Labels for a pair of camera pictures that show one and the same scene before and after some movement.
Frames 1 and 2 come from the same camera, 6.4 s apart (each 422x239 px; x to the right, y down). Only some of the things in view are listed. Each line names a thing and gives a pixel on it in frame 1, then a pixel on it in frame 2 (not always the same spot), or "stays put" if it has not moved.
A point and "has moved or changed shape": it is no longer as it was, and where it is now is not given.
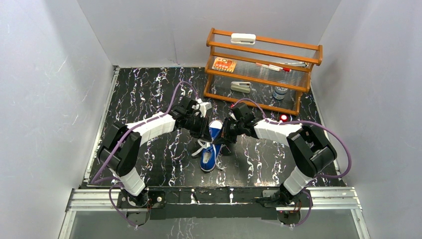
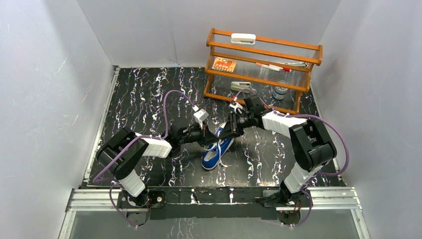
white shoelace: [204, 144] has moved or changed shape
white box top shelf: [243, 38] stays put
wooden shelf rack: [265, 72] stays put
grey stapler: [244, 87] stays put
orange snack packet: [224, 64] stays put
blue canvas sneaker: [209, 160] has moved or changed shape
